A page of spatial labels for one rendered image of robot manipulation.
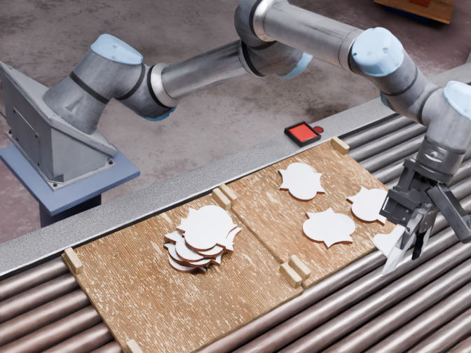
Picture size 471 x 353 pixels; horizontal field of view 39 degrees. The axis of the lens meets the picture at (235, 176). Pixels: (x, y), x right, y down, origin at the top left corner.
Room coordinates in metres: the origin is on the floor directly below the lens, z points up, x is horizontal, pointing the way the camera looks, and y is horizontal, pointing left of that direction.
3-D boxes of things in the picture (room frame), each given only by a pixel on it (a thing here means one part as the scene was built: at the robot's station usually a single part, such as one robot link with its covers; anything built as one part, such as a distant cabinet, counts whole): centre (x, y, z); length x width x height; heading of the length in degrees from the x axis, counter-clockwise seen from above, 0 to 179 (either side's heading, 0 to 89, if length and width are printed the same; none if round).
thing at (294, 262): (1.00, -0.18, 0.95); 0.06 x 0.02 x 0.03; 45
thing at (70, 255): (0.90, 0.31, 0.95); 0.06 x 0.02 x 0.03; 44
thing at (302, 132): (1.52, -0.16, 0.92); 0.06 x 0.06 x 0.01; 44
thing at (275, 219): (1.23, -0.22, 0.93); 0.41 x 0.35 x 0.02; 135
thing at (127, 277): (0.94, 0.07, 0.93); 0.41 x 0.35 x 0.02; 134
